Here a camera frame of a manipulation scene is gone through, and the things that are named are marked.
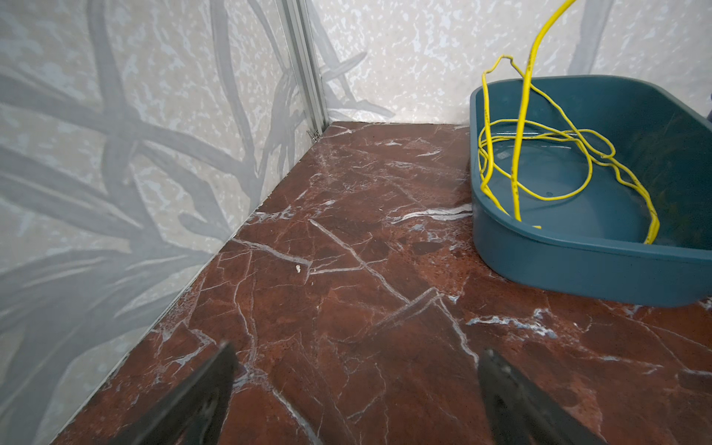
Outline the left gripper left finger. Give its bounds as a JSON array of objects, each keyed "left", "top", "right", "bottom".
[{"left": 109, "top": 343, "right": 238, "bottom": 444}]

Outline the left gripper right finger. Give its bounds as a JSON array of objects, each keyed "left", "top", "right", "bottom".
[{"left": 478, "top": 349, "right": 604, "bottom": 444}]

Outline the left teal plastic bin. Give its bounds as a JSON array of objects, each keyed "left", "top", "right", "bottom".
[{"left": 471, "top": 75, "right": 711, "bottom": 307}]

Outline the yellow cable bundle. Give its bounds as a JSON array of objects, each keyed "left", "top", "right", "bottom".
[{"left": 477, "top": 0, "right": 662, "bottom": 246}]

